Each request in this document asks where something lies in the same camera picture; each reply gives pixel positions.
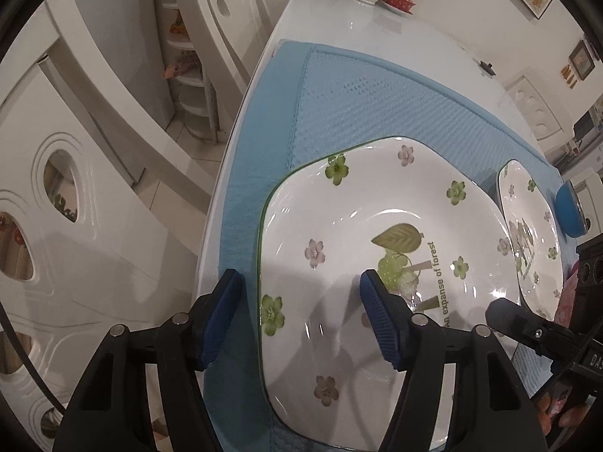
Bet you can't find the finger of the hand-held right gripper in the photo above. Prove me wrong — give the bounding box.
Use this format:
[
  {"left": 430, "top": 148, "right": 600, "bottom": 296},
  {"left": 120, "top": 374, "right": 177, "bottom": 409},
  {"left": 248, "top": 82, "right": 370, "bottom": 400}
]
[{"left": 485, "top": 298, "right": 583, "bottom": 368}]

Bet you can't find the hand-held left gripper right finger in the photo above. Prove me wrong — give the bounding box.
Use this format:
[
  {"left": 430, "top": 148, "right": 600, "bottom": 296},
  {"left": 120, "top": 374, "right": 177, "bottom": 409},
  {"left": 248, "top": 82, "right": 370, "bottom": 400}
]
[{"left": 359, "top": 268, "right": 549, "bottom": 452}]

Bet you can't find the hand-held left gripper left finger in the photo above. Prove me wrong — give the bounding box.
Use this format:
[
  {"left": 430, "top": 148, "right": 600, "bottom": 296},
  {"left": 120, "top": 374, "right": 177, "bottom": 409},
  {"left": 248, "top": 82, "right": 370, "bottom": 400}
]
[{"left": 52, "top": 268, "right": 243, "bottom": 452}]

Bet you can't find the pink cartoon print bowl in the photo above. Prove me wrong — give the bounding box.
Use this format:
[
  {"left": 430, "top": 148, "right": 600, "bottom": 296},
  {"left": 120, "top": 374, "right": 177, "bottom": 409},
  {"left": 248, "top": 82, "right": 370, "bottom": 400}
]
[{"left": 556, "top": 264, "right": 579, "bottom": 328}]

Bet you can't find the blue steel bowl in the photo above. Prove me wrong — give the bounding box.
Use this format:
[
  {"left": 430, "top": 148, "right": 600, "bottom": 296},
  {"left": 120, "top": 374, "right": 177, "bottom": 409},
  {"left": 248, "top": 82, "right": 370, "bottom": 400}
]
[{"left": 555, "top": 181, "right": 589, "bottom": 238}]

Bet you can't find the white plate with leaf print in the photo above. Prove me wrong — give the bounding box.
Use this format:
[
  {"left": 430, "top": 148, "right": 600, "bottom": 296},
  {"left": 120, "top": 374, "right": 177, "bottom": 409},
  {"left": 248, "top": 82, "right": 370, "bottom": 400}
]
[{"left": 258, "top": 136, "right": 523, "bottom": 438}]

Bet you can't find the white plate with tree print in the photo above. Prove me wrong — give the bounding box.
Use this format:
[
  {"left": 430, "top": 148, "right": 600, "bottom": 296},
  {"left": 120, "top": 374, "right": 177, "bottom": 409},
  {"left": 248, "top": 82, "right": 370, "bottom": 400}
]
[{"left": 497, "top": 159, "right": 565, "bottom": 323}]

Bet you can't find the person's right hand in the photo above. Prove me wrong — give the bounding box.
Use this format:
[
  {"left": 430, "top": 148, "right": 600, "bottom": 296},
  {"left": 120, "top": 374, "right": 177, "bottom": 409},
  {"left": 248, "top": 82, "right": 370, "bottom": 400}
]
[{"left": 537, "top": 386, "right": 595, "bottom": 440}]

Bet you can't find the white appliance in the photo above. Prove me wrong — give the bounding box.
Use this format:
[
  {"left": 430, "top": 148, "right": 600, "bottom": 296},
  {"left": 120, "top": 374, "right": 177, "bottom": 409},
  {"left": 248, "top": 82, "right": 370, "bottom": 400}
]
[{"left": 568, "top": 169, "right": 603, "bottom": 236}]

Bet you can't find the white chair with oval cutouts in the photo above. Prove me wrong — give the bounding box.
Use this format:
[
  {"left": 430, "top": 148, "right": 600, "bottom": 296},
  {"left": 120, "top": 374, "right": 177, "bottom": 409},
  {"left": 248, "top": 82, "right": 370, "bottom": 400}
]
[
  {"left": 181, "top": 0, "right": 302, "bottom": 144},
  {"left": 502, "top": 73, "right": 568, "bottom": 144},
  {"left": 0, "top": 0, "right": 217, "bottom": 452}
]

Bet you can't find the microwave oven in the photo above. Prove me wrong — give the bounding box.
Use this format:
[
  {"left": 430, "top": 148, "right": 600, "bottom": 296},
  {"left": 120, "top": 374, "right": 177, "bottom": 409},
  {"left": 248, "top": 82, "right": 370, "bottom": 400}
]
[{"left": 572, "top": 108, "right": 603, "bottom": 151}]

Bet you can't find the light blue textured table mat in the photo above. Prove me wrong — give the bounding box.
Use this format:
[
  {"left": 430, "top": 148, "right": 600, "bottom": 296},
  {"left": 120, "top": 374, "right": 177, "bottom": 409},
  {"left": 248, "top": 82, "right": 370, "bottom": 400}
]
[{"left": 221, "top": 40, "right": 566, "bottom": 452}]

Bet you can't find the white corner shelf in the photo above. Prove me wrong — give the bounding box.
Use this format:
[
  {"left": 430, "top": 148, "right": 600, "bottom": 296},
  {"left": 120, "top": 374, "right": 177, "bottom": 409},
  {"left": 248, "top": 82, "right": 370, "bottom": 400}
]
[{"left": 160, "top": 0, "right": 222, "bottom": 144}]

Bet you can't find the white saucer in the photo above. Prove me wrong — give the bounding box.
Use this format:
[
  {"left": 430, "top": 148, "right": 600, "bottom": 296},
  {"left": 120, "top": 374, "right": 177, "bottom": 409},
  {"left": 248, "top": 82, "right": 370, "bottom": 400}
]
[{"left": 377, "top": 0, "right": 418, "bottom": 15}]

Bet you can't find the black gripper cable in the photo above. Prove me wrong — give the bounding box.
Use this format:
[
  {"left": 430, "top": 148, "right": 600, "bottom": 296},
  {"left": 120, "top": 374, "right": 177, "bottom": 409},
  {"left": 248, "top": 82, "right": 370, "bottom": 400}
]
[{"left": 0, "top": 301, "right": 67, "bottom": 412}]

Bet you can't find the small framed wall picture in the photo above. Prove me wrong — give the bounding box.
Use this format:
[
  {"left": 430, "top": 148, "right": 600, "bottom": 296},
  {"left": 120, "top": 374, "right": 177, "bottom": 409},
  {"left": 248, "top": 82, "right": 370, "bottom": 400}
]
[{"left": 568, "top": 40, "right": 595, "bottom": 81}]

